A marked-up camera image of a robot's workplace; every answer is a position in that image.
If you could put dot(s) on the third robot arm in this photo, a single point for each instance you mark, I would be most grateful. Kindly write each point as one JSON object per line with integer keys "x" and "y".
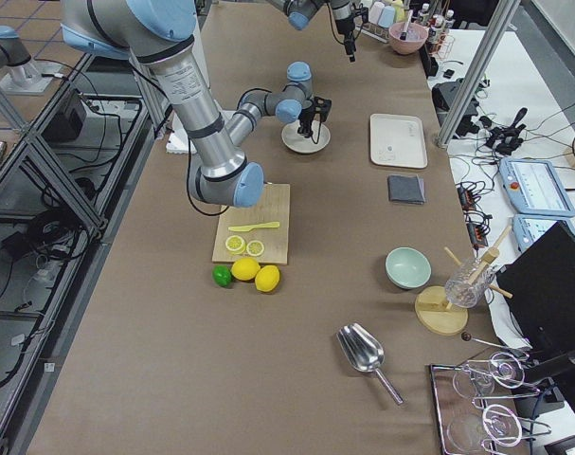
{"x": 25, "y": 74}

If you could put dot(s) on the black monitor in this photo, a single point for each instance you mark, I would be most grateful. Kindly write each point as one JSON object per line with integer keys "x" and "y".
{"x": 542, "y": 283}

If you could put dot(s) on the bamboo cutting board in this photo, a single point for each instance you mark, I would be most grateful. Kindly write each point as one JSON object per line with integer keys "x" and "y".
{"x": 273, "y": 207}

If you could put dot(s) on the white round plate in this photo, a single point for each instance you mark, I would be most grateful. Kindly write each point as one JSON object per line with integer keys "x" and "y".
{"x": 300, "y": 144}

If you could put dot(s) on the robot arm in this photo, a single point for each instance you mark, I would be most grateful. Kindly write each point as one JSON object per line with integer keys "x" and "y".
{"x": 160, "y": 35}
{"x": 301, "y": 13}

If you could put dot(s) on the lemon slice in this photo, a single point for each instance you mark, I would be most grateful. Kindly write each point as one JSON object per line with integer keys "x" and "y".
{"x": 235, "y": 244}
{"x": 255, "y": 248}

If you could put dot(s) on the clear glass cup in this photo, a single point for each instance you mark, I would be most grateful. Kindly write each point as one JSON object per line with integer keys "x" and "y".
{"x": 468, "y": 283}

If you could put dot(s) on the yellow lemon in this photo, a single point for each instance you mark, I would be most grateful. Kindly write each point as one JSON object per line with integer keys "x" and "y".
{"x": 267, "y": 278}
{"x": 245, "y": 269}

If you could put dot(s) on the blue teach pendant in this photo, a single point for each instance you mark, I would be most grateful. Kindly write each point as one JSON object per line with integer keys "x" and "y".
{"x": 534, "y": 187}
{"x": 529, "y": 228}

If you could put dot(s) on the metal scoop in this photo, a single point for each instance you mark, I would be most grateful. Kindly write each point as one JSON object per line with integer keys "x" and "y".
{"x": 365, "y": 354}

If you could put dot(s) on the mint green bowl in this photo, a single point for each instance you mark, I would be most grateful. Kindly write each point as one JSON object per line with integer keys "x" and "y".
{"x": 407, "y": 268}

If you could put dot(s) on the grey folded cloth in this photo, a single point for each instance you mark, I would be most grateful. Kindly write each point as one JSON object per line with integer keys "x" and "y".
{"x": 406, "y": 189}

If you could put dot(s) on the pink bowl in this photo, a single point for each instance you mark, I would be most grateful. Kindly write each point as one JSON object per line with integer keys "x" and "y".
{"x": 416, "y": 36}

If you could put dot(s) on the metal wire glass rack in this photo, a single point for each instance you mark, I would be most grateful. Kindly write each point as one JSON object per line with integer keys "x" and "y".
{"x": 474, "y": 405}

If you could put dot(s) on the cream rectangular tray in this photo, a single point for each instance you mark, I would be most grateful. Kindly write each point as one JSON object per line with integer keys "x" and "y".
{"x": 397, "y": 141}

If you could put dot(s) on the wooden cup drying rack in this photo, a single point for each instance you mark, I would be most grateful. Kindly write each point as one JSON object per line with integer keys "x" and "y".
{"x": 444, "y": 309}

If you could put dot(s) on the green lime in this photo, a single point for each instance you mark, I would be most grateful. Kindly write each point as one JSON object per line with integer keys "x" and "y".
{"x": 221, "y": 275}

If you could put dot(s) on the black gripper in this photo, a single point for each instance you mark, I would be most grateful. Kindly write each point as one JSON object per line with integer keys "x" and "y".
{"x": 307, "y": 115}
{"x": 343, "y": 23}

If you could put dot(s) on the yellow plastic knife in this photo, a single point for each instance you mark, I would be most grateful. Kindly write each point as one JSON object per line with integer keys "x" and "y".
{"x": 248, "y": 228}

